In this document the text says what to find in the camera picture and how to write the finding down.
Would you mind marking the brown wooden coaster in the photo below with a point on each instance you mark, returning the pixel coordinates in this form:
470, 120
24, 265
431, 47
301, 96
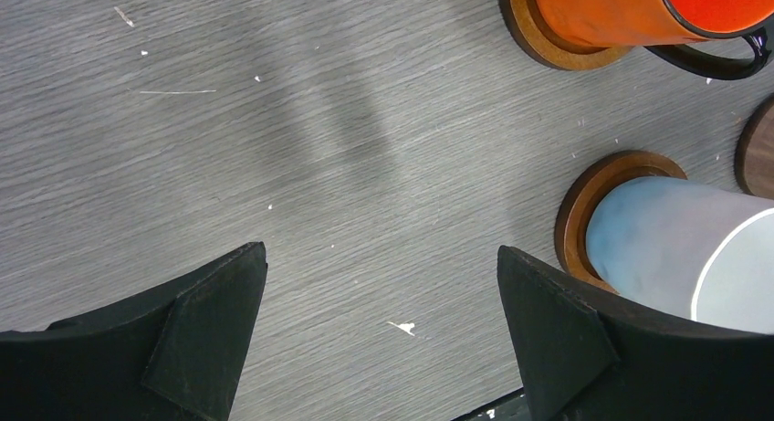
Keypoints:
584, 196
528, 28

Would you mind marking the white ceramic mug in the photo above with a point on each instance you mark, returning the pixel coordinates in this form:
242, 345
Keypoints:
687, 249

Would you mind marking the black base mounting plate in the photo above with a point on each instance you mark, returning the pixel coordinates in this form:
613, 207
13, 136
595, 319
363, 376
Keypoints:
510, 407

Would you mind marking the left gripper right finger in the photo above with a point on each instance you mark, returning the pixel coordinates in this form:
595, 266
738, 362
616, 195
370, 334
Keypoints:
584, 353

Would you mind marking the orange ceramic mug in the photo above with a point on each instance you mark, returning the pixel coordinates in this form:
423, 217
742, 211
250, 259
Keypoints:
720, 39

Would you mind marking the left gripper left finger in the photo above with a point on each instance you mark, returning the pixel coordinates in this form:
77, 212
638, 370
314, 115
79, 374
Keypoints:
172, 352

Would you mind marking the dark walnut wooden coaster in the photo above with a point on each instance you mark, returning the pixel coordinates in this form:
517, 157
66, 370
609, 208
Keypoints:
753, 165

